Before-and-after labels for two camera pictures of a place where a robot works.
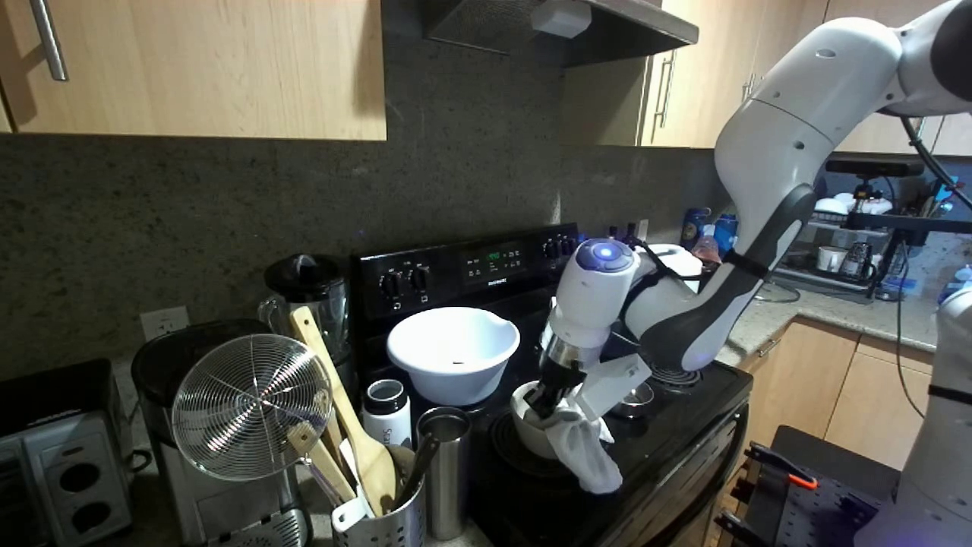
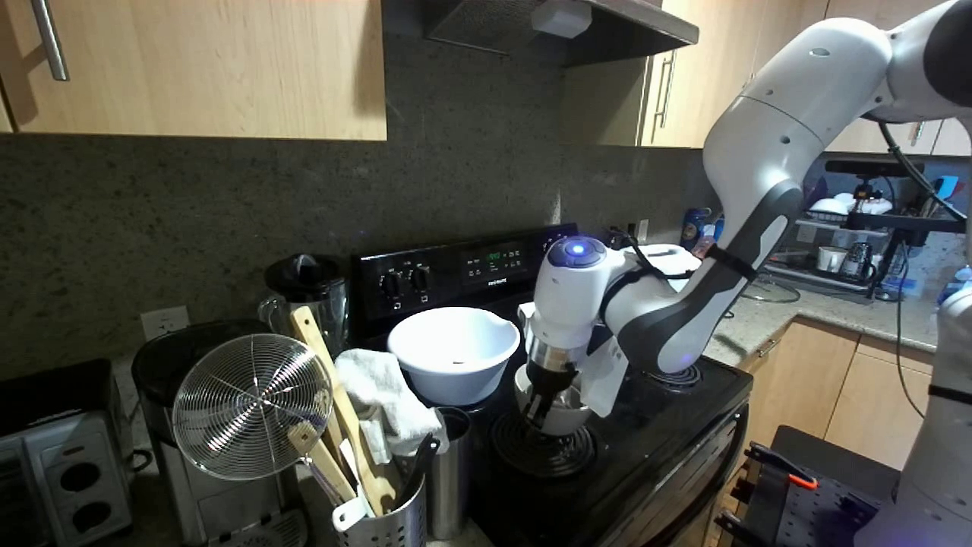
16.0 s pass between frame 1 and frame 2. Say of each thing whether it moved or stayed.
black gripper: stayed
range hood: stayed
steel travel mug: stayed
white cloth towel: moved
